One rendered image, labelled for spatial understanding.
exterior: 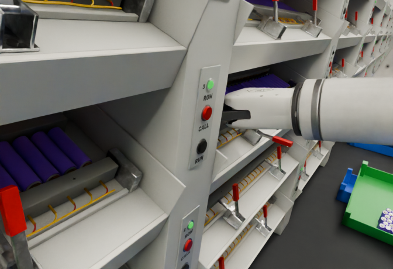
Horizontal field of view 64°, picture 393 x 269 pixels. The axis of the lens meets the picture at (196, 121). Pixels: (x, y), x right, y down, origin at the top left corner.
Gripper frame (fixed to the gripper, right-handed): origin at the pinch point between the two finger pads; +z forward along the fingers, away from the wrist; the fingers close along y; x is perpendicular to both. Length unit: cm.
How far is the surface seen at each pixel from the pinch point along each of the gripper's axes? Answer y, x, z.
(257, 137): -8.2, 7.0, -5.3
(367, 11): -121, -22, -14
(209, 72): 14.3, -6.6, -9.1
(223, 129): -1.8, 4.1, -1.8
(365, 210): -85, 56, -18
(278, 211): -50, 45, 5
